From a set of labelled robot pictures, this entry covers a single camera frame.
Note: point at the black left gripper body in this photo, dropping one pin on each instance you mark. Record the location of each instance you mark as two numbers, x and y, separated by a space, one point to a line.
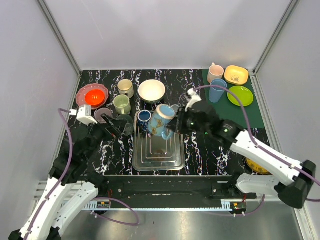
114 126

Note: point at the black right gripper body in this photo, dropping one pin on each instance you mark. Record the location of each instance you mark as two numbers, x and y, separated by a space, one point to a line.
187 123

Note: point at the dark grey mug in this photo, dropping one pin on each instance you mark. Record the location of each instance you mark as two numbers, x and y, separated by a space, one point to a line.
129 124

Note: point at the light blue mug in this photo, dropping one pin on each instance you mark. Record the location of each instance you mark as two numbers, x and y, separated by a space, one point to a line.
162 116

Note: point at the light green mug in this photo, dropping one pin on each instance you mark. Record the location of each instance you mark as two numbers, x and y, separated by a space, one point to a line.
122 104

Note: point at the cream white mug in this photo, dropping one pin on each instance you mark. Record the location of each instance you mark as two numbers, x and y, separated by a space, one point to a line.
125 87

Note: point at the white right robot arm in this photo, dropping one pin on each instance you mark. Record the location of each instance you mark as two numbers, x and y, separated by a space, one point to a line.
289 179

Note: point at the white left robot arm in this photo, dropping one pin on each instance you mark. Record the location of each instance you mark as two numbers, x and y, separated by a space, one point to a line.
50 218

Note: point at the dark blue mug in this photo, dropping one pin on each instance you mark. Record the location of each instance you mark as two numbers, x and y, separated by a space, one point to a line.
143 118

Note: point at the small grey blue cup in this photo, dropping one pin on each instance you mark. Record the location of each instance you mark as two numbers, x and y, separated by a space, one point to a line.
175 108

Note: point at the blue plastic tumbler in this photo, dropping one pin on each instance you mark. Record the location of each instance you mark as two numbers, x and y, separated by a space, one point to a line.
216 92

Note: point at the metal tray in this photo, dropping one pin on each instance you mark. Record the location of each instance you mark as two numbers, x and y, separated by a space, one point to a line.
153 153

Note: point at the orange bowl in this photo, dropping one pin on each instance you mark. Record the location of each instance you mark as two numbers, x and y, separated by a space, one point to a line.
94 97

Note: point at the white bowl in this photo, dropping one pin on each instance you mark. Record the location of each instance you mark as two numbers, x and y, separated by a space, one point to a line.
151 91

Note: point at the pink plate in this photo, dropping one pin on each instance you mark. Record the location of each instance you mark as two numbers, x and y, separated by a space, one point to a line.
80 96

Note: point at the green mat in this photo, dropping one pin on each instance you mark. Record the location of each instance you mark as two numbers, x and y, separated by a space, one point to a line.
227 110

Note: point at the lime green plate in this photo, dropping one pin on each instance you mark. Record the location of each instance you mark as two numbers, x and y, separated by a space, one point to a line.
243 94

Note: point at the yellow square bowl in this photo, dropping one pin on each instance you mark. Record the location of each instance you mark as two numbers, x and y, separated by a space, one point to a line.
236 75

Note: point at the yellow patterned dish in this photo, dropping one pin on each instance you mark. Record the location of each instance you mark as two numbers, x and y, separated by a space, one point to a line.
256 168

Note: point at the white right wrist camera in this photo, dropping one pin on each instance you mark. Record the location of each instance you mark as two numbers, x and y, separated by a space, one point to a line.
192 97

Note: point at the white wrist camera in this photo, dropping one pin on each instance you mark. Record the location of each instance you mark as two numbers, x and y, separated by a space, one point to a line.
192 97
84 115

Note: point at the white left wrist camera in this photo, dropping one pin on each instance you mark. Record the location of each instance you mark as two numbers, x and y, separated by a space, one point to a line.
84 115

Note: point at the pink cup with handle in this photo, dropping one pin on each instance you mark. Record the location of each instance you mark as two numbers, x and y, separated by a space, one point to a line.
215 72

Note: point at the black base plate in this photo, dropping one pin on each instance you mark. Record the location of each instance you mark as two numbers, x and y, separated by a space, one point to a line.
172 192

